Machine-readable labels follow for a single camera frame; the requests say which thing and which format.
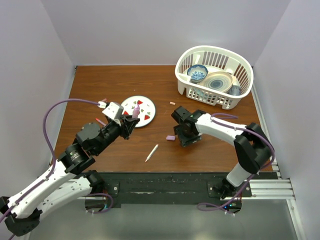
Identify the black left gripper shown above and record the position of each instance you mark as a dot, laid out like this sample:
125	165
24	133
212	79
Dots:
128	126

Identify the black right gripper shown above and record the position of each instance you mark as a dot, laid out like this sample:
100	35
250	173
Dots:
184	140

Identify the pink highlighter pen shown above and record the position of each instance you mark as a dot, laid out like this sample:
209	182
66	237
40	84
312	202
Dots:
136	111

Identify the purple highlighter cap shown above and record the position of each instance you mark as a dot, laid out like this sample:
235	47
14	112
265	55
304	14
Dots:
170	138

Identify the white peach-tipped pen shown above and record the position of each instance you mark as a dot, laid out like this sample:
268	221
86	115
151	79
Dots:
151	153

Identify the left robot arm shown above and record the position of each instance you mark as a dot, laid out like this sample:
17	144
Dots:
66	179

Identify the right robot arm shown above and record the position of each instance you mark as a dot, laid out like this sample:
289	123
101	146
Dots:
252	147

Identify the red tipped pen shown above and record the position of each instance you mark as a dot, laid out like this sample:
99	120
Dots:
101	122

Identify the watermelon pattern plate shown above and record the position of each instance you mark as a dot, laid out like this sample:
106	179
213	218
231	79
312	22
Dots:
147	109

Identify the light blue plate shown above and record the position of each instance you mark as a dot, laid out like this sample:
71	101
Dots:
200	93

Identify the beige ceramic plate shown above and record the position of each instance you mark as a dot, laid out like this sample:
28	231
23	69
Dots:
219	81

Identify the grey blue cup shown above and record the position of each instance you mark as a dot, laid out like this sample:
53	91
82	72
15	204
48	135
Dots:
235	90

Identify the blue patterned bowl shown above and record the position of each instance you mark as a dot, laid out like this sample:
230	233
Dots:
197	73

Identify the white plastic dish basket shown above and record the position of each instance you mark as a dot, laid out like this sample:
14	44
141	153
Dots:
214	59

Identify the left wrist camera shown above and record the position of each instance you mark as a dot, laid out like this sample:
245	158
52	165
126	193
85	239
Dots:
113	111

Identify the black mounting base plate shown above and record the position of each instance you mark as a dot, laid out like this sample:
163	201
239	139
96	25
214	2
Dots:
164	188

